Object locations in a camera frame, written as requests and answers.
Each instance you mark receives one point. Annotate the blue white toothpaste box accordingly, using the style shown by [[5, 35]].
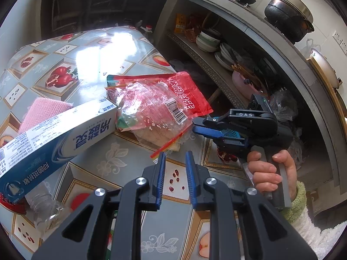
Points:
[[54, 146]]

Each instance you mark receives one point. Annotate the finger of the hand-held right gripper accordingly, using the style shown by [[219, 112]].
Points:
[[230, 146], [207, 131]]

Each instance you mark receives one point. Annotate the pink basin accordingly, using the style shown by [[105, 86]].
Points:
[[240, 80]]

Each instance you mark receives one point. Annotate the steel pan lid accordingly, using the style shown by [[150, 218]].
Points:
[[325, 65]]

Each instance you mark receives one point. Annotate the person's right forearm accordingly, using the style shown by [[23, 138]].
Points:
[[309, 227]]

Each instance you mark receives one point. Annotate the fruit print tablecloth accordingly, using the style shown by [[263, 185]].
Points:
[[81, 86]]

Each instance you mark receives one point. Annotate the red drink can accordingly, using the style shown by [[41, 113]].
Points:
[[10, 207]]

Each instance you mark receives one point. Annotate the red capped bottle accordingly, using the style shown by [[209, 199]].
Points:
[[147, 28]]

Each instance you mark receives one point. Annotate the green plastic bottle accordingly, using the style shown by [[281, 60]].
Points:
[[44, 208]]

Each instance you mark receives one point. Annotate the white plastic bag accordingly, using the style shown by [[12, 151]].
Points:
[[307, 47]]

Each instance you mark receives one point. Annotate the orange snack packets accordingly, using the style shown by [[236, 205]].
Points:
[[181, 24]]

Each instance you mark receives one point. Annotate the stack of bowls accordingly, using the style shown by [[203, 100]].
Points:
[[207, 42]]

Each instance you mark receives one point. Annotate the white wall socket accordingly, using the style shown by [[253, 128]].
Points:
[[344, 46], [337, 36]]

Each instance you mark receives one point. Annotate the red clear zip bag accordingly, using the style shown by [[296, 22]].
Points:
[[176, 92]]

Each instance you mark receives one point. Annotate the wooden cutting board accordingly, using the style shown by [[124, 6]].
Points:
[[325, 86]]

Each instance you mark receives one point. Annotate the perforated metal shelf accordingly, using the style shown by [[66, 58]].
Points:
[[206, 65]]

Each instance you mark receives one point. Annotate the grey kitchen counter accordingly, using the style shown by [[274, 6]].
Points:
[[298, 73]]

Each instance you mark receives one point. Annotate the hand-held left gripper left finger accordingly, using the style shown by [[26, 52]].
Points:
[[160, 178]]

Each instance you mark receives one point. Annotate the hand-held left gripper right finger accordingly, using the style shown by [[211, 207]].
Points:
[[191, 178]]

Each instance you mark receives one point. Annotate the black cooking pot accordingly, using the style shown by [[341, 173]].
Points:
[[287, 13]]

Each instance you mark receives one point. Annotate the pink sponge cloth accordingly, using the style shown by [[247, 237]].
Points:
[[40, 111]]

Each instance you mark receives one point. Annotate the clear bag orange strip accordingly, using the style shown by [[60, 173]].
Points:
[[168, 145]]

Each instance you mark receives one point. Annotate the person's right hand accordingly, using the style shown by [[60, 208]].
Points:
[[264, 173]]

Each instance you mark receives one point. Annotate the stack of plates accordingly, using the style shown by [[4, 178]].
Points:
[[225, 57]]

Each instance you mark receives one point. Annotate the blue plastic basket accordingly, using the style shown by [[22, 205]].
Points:
[[231, 134]]

